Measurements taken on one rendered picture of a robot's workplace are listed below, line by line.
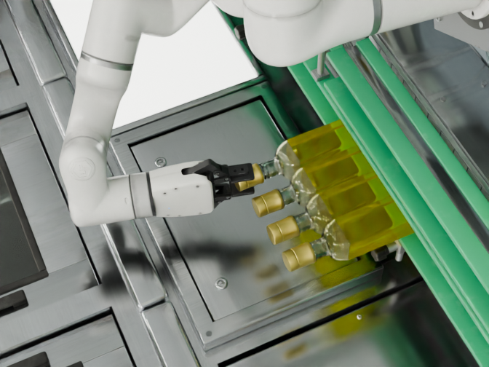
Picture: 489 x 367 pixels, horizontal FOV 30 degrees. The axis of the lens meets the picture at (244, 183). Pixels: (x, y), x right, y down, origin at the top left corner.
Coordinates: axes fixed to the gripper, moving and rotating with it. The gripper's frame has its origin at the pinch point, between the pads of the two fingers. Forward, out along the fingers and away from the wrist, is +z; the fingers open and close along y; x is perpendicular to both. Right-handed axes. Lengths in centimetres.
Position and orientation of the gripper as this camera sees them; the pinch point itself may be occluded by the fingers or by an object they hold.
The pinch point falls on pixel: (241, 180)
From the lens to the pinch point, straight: 152.6
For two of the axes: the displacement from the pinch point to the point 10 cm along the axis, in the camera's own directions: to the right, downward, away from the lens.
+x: -1.7, -8.2, 5.5
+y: -0.1, -5.5, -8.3
